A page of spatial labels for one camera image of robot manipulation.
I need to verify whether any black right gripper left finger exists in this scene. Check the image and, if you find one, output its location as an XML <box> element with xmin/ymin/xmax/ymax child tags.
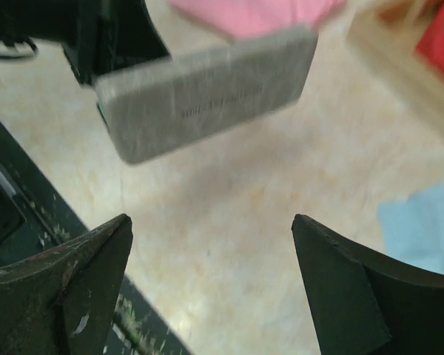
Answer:
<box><xmin>0</xmin><ymin>214</ymin><xmax>132</xmax><ymax>354</ymax></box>

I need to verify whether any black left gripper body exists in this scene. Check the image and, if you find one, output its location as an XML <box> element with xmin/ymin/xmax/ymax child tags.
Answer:
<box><xmin>61</xmin><ymin>0</ymin><xmax>171</xmax><ymax>87</ymax></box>

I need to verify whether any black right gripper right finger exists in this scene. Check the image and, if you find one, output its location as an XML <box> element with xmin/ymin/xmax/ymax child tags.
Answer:
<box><xmin>292</xmin><ymin>214</ymin><xmax>444</xmax><ymax>354</ymax></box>

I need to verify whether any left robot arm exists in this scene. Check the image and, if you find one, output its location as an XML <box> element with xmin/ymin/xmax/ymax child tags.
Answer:
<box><xmin>0</xmin><ymin>0</ymin><xmax>169</xmax><ymax>86</ymax></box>

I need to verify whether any light blue cleaning cloth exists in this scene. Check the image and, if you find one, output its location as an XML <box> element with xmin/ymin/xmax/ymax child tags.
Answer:
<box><xmin>377</xmin><ymin>184</ymin><xmax>444</xmax><ymax>274</ymax></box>

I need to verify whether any pink folded t-shirt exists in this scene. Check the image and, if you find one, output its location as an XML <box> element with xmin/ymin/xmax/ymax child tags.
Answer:
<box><xmin>169</xmin><ymin>0</ymin><xmax>346</xmax><ymax>39</ymax></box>

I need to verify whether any wooden clothes rack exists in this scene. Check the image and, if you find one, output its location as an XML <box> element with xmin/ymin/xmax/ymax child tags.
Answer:
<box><xmin>347</xmin><ymin>1</ymin><xmax>444</xmax><ymax>115</ymax></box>

